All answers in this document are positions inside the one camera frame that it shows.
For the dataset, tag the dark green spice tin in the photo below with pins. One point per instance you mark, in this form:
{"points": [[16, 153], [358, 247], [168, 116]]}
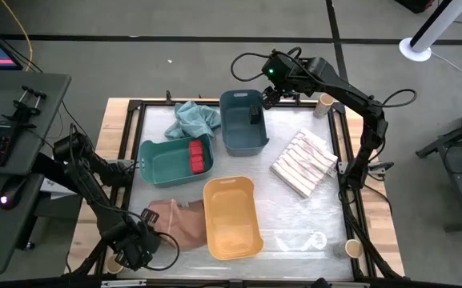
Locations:
{"points": [[254, 114]]}

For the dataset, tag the black floor object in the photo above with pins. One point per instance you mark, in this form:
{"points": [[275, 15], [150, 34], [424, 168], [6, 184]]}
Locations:
{"points": [[414, 5]]}

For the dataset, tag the white box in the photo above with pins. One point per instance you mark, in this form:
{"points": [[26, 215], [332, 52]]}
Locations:
{"points": [[54, 188]]}

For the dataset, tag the teal green plastic bin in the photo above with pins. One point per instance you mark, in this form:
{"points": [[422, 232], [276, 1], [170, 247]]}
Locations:
{"points": [[166, 164]]}

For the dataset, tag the blue-grey plastic bin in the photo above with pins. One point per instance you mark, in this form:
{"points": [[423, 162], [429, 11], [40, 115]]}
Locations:
{"points": [[238, 132]]}

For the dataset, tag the yellow plastic bin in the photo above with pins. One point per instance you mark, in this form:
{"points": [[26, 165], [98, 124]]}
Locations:
{"points": [[230, 216]]}

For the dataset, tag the black computer mouse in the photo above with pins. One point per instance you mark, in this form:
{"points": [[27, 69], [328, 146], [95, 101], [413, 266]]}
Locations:
{"points": [[12, 194]]}

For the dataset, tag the pink-brown folded cloth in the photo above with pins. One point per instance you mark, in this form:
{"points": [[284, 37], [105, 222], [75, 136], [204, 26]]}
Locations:
{"points": [[186, 224]]}

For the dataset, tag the black frame clamp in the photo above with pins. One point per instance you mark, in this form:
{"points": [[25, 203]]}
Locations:
{"points": [[169, 97]]}

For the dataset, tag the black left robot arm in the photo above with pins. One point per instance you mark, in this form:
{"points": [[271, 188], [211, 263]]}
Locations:
{"points": [[94, 200]]}

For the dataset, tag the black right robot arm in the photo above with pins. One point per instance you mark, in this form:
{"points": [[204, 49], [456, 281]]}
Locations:
{"points": [[358, 98]]}

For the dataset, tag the black clamp holder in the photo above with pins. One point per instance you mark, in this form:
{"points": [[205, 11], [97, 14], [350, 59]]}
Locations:
{"points": [[24, 108]]}

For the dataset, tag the light blue crumpled cloth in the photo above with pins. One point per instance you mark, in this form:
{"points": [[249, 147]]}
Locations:
{"points": [[194, 118]]}

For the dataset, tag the black metal table frame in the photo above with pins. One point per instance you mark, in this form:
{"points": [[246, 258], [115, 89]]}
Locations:
{"points": [[134, 105]]}

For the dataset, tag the brown cardboard spice tube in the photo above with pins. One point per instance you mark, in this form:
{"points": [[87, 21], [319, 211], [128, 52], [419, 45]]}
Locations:
{"points": [[324, 105], [111, 266], [350, 249]]}

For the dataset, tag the white striped cloth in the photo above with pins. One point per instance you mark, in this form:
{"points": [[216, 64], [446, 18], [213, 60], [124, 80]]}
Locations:
{"points": [[304, 162]]}

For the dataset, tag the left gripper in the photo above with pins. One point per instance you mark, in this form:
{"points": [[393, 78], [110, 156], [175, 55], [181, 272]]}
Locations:
{"points": [[138, 242]]}

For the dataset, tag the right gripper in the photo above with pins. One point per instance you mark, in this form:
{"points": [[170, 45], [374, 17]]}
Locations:
{"points": [[280, 74]]}

